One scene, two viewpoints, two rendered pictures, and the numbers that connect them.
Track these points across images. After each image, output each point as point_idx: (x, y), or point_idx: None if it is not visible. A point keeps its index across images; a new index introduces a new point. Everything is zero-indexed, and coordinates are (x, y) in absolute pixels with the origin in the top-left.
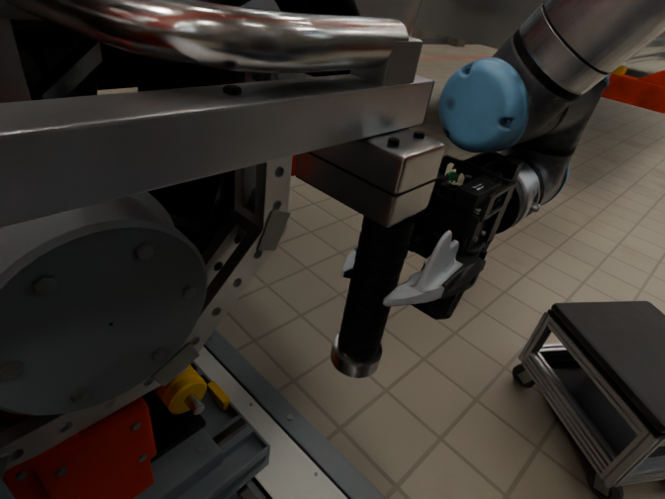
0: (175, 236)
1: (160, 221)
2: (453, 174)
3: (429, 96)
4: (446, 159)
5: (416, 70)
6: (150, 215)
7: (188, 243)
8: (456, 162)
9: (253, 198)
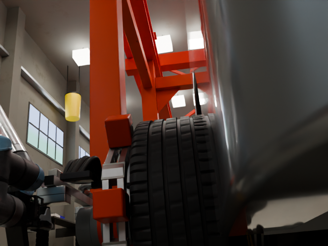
0: (77, 212)
1: (80, 210)
2: (30, 199)
3: (44, 179)
4: (34, 196)
5: (48, 175)
6: (82, 209)
7: (76, 214)
8: (31, 196)
9: (118, 237)
